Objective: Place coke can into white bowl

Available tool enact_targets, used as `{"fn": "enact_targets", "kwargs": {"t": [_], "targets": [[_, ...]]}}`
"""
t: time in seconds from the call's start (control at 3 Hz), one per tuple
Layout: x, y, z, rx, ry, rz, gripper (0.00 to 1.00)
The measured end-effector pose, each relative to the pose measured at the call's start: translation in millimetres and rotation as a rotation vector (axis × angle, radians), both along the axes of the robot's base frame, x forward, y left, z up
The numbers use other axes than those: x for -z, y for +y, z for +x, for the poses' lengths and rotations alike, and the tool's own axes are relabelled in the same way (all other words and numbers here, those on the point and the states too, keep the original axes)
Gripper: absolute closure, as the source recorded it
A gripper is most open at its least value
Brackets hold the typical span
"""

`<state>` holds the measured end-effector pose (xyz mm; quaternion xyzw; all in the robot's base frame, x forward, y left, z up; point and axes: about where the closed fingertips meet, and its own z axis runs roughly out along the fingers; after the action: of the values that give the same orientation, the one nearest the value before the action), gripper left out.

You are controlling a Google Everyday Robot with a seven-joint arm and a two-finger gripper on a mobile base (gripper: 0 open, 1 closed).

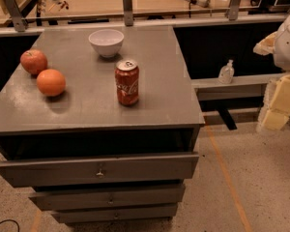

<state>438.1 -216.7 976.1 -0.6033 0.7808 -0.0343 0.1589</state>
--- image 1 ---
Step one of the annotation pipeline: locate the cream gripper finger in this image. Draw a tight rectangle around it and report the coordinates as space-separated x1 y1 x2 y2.
253 32 276 56
257 73 290 131

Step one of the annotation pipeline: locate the red coke can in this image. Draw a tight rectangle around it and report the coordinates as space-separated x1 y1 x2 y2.
115 59 139 106

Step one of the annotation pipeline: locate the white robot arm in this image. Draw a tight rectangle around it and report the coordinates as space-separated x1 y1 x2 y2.
253 14 290 131

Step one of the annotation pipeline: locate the white bowl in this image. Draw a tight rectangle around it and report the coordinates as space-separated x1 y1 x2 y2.
88 29 124 58

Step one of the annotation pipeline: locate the clear sanitizer bottle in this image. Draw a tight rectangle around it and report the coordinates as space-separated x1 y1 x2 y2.
218 59 234 84

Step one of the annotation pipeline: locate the top grey drawer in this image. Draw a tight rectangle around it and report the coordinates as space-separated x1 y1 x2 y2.
0 153 198 188

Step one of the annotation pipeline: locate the grey drawer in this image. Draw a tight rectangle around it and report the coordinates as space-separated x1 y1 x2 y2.
0 153 198 188
51 203 178 223
29 184 186 211

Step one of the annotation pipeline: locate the grey drawer cabinet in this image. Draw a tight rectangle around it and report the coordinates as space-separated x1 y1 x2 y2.
0 26 206 224

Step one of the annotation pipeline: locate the orange fruit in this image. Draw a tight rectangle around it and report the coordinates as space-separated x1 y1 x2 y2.
37 69 66 97

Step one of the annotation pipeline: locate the red apple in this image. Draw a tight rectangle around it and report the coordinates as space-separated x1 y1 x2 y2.
20 49 47 75

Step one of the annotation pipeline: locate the bottom grey drawer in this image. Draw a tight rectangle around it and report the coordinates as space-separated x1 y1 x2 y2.
51 203 178 223

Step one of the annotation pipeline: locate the middle grey drawer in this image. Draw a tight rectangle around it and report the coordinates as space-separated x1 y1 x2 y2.
29 184 186 211

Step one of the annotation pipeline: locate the grey metal rail beam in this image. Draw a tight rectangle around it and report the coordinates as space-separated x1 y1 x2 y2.
191 73 282 101

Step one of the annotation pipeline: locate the middle metal bracket post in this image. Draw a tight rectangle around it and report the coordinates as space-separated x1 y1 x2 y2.
123 0 133 26

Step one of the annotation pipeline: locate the left metal bracket post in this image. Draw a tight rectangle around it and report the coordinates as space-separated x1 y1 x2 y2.
3 0 27 32

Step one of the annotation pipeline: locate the black floor cable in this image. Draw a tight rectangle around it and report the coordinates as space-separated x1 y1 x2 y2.
0 218 20 232

